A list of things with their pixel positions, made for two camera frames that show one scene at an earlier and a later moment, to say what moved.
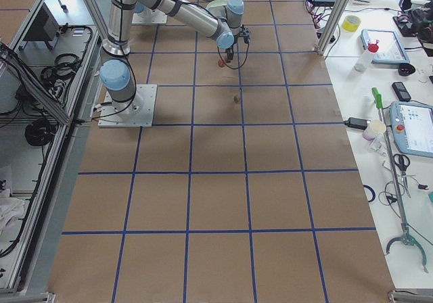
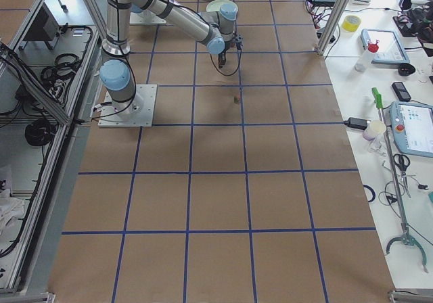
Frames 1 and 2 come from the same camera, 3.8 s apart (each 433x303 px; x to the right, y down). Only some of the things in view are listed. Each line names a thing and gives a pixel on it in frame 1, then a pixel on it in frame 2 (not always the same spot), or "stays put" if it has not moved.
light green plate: [217, 3] stays put
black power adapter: [357, 123] stays put
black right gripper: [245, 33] to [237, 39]
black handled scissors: [402, 161] stays put
